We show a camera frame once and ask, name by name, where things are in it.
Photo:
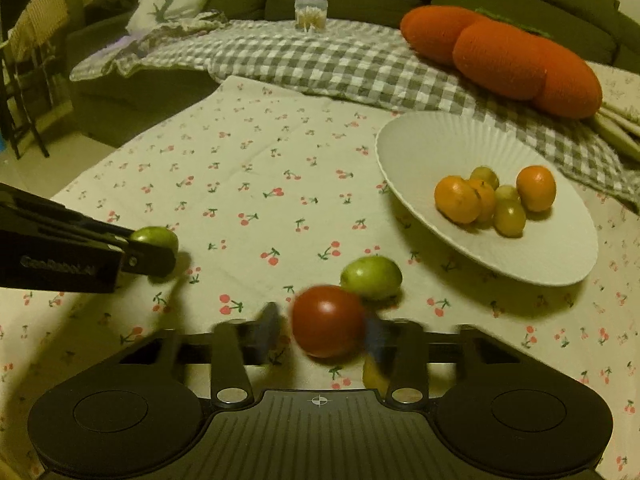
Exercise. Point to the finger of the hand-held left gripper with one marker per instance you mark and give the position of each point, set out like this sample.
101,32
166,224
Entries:
147,262

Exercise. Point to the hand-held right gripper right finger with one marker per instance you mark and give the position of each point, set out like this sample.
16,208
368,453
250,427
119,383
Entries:
375,342

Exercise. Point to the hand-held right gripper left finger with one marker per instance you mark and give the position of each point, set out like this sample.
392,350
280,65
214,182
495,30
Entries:
267,332

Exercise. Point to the red tomato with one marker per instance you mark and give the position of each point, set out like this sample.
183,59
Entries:
327,320

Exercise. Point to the large green jujube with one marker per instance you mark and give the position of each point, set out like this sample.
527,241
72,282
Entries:
371,277

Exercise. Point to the mandarin orange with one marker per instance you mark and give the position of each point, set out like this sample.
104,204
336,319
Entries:
487,200
536,188
457,199

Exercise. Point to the white ribbed plate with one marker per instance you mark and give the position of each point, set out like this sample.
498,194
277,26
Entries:
425,160

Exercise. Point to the cherry print tablecloth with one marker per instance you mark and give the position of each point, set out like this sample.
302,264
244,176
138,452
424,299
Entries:
225,160

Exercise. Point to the wooden folding chair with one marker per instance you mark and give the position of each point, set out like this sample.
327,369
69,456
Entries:
31,105

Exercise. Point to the lilac cloth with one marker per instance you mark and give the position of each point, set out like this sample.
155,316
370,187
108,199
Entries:
122,42

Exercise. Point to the brown floral cloth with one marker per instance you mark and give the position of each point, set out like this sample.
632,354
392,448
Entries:
190,25

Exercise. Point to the yellow checked cloth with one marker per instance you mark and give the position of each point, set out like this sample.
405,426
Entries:
40,15

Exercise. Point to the grey checked blanket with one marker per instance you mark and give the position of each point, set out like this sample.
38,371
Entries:
325,60

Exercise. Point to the clear box of cotton swabs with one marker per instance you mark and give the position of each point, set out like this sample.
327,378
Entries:
311,16

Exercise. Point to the orange persimmon cushion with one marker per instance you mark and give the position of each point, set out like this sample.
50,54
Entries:
500,60

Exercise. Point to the folded pale floral cloth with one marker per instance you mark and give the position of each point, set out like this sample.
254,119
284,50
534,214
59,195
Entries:
620,95

